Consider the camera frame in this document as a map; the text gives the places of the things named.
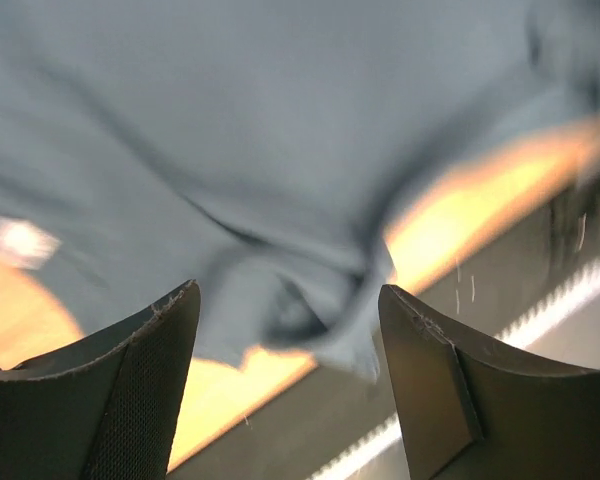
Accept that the white slotted cable duct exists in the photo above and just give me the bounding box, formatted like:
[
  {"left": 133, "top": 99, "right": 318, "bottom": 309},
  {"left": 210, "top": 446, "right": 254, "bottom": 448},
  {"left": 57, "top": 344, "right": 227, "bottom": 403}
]
[{"left": 319, "top": 244, "right": 600, "bottom": 480}]

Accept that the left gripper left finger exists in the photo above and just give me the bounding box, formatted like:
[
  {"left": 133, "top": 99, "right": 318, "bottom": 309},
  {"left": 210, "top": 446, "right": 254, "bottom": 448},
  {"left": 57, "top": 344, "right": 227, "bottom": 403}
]
[{"left": 0, "top": 281, "right": 200, "bottom": 479}]

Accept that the blue-grey t shirt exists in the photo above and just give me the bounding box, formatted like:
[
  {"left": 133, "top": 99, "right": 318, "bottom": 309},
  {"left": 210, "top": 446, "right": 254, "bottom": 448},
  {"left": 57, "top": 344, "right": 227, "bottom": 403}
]
[{"left": 0, "top": 1, "right": 600, "bottom": 378}]

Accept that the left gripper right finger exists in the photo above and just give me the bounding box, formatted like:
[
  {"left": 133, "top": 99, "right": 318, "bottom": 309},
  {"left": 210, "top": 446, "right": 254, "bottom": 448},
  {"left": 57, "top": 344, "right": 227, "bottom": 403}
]
[{"left": 378, "top": 285, "right": 600, "bottom": 480}]

